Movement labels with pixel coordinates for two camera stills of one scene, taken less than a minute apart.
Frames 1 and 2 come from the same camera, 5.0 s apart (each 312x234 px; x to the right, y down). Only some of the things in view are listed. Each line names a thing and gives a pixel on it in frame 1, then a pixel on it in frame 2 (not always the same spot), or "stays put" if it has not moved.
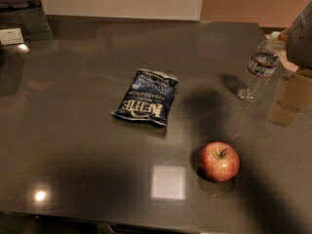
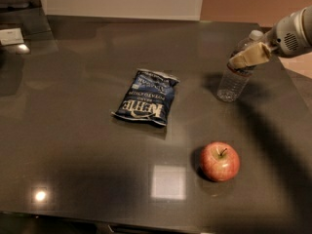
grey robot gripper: [301, 39] -> [285, 42]
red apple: [219, 161] stays put
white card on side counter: [11, 36] stays put
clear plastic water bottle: [262, 64] -> [253, 51]
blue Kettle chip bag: [147, 97] stays put
